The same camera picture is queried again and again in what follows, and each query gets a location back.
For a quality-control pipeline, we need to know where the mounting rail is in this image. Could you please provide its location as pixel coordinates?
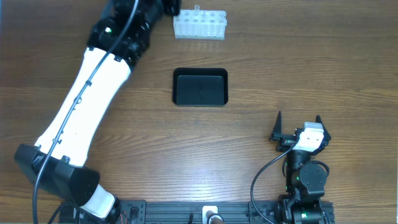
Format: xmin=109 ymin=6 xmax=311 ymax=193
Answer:
xmin=58 ymin=200 xmax=336 ymax=224

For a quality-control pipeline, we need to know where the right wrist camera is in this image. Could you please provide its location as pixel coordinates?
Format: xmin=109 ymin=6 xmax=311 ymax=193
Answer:
xmin=293 ymin=121 xmax=325 ymax=152

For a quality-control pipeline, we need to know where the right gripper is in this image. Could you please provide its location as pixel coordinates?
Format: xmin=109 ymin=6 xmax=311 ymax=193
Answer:
xmin=269 ymin=110 xmax=332 ymax=152

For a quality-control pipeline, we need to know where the black tray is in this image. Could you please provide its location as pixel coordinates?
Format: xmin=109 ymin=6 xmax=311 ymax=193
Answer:
xmin=172 ymin=67 xmax=229 ymax=108

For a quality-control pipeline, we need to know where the black cable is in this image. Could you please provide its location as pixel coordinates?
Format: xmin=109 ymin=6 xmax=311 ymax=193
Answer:
xmin=250 ymin=141 xmax=298 ymax=224
xmin=32 ymin=0 xmax=140 ymax=224

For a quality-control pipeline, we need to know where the white test tube rack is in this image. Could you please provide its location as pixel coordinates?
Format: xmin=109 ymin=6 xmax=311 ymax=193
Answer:
xmin=172 ymin=8 xmax=228 ymax=41

